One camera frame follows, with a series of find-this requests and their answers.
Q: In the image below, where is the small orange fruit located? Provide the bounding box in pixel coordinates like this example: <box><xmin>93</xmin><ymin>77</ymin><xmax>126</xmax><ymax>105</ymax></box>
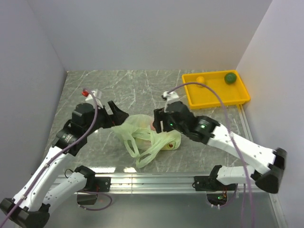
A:
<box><xmin>196</xmin><ymin>76</ymin><xmax>206</xmax><ymax>87</ymax></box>

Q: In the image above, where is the pale green plastic bag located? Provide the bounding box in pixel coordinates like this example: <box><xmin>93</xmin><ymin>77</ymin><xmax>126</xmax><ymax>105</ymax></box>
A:
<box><xmin>112</xmin><ymin>114</ymin><xmax>181</xmax><ymax>169</ymax></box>

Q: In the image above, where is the dark green round fruit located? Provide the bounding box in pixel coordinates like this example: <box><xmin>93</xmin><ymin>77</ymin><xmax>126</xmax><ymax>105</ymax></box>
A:
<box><xmin>224</xmin><ymin>72</ymin><xmax>237</xmax><ymax>85</ymax></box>

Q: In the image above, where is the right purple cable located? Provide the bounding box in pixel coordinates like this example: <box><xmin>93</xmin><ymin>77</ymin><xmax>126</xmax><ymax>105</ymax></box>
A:
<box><xmin>163</xmin><ymin>82</ymin><xmax>256</xmax><ymax>228</ymax></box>

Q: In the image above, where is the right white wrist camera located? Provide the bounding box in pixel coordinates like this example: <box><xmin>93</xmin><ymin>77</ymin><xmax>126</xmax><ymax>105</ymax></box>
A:
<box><xmin>161</xmin><ymin>91</ymin><xmax>179</xmax><ymax>101</ymax></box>

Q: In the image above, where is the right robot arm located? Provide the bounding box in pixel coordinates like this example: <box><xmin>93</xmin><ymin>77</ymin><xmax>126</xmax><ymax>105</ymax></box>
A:
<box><xmin>152</xmin><ymin>101</ymin><xmax>287</xmax><ymax>194</ymax></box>

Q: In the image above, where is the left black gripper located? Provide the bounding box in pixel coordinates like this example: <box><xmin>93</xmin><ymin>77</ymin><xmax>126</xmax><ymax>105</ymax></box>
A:
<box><xmin>85</xmin><ymin>100</ymin><xmax>129</xmax><ymax>135</ymax></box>

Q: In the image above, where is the aluminium mounting rail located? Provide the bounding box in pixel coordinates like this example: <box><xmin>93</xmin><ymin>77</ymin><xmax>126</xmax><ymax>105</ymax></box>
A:
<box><xmin>14</xmin><ymin>104</ymin><xmax>288</xmax><ymax>228</ymax></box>

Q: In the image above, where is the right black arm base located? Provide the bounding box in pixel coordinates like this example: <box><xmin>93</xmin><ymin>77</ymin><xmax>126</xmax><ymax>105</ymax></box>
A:
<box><xmin>192</xmin><ymin>176</ymin><xmax>238</xmax><ymax>209</ymax></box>

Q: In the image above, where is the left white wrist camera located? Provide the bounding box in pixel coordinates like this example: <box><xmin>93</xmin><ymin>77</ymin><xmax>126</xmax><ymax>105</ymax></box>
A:
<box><xmin>82</xmin><ymin>89</ymin><xmax>102</xmax><ymax>105</ymax></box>

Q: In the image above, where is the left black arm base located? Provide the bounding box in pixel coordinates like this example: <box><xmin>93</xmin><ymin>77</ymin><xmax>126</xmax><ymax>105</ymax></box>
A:
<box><xmin>76</xmin><ymin>177</ymin><xmax>113</xmax><ymax>211</ymax></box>

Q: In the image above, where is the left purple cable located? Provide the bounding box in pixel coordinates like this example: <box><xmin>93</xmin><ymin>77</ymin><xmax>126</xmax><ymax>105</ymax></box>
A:
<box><xmin>0</xmin><ymin>88</ymin><xmax>113</xmax><ymax>224</ymax></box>

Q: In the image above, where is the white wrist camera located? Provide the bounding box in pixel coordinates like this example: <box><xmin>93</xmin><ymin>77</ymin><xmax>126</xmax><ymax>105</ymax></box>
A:
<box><xmin>161</xmin><ymin>91</ymin><xmax>179</xmax><ymax>101</ymax></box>
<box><xmin>82</xmin><ymin>89</ymin><xmax>102</xmax><ymax>105</ymax></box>

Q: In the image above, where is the yellow plastic tray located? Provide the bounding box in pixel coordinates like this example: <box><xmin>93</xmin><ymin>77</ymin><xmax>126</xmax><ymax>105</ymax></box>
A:
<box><xmin>181</xmin><ymin>70</ymin><xmax>251</xmax><ymax>110</ymax></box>

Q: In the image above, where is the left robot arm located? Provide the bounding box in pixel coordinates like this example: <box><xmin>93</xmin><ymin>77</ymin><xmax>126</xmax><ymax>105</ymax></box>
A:
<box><xmin>0</xmin><ymin>101</ymin><xmax>129</xmax><ymax>228</ymax></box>

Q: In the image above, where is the purple cable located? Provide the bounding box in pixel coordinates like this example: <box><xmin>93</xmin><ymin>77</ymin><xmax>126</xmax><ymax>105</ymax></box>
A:
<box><xmin>0</xmin><ymin>88</ymin><xmax>113</xmax><ymax>224</ymax></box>
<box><xmin>163</xmin><ymin>82</ymin><xmax>256</xmax><ymax>228</ymax></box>

